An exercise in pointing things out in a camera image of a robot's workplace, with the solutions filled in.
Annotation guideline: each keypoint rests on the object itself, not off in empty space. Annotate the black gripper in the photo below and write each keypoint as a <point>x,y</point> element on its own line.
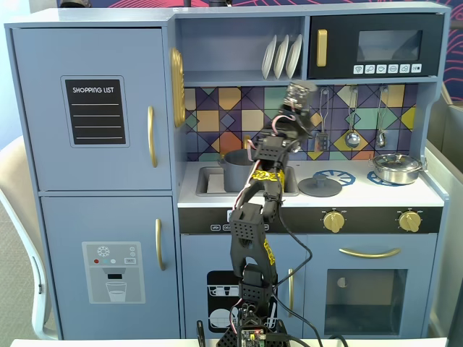
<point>297,127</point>

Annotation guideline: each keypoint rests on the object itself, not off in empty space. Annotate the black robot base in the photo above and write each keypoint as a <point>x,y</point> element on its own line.
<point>226,338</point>

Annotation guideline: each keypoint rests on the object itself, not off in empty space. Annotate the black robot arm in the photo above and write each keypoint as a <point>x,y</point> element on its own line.
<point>249,231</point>

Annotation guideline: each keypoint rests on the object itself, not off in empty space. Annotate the steel slotted spatula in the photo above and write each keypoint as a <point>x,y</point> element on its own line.
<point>321,141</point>

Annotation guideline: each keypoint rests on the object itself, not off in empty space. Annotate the gold toy faucet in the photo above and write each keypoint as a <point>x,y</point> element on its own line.
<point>246,139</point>

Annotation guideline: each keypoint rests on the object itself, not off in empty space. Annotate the steel ladle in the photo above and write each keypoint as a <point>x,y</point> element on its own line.
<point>351,139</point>

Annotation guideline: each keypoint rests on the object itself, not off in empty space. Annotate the white toy plate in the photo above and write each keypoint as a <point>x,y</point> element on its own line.
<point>269,58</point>
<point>281,58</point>
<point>293,58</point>

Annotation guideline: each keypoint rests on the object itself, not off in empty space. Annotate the gray pot lid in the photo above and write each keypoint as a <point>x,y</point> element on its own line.
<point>318,188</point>

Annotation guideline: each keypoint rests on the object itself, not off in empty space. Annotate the gray pot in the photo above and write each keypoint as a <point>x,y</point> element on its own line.
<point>235,170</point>

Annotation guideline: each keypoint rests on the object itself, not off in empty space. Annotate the steel serving spoon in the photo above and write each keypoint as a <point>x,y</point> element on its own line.
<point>380,139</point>

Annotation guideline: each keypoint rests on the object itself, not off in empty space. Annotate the black microwave door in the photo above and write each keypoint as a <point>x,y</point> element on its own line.
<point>343,36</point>

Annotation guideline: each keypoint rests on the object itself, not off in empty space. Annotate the black stove control panel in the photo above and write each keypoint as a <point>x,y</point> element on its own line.
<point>307,220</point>

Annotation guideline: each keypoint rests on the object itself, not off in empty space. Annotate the blue toy kitchen unit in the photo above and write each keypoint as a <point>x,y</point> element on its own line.
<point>224,47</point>

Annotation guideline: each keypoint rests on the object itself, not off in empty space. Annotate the gold stove knob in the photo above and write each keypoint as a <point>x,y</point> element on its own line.
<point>409,221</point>
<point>333,221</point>

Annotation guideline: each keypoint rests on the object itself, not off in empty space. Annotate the steel pot with lid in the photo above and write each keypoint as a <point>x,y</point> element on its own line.
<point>398,168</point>

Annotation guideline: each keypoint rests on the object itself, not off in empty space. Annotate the gray toy sink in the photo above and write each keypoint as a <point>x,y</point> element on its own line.
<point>202,180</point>

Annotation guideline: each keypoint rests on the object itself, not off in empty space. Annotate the gold toy phone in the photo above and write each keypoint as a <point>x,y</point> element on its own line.
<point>177,86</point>

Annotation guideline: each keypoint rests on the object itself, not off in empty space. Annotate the black background object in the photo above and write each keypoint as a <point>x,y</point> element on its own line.
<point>218,3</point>
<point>74,3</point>

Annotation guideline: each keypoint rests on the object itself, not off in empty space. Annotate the blue oven door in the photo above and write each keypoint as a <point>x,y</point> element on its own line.
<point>318,274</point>

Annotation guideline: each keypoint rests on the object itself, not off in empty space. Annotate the black shopping list board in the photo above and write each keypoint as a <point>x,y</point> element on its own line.
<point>96,123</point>

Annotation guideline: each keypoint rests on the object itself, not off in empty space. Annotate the motor controller board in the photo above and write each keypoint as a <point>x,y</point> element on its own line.
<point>251,334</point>

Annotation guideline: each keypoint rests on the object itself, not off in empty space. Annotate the black table clamp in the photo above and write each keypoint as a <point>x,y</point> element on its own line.
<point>200,332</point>

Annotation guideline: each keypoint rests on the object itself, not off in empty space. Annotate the blue freezer door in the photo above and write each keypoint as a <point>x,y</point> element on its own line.
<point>72,224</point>

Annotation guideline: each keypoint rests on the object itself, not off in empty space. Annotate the blue fridge door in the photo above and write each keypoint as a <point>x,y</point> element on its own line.
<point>43,108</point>

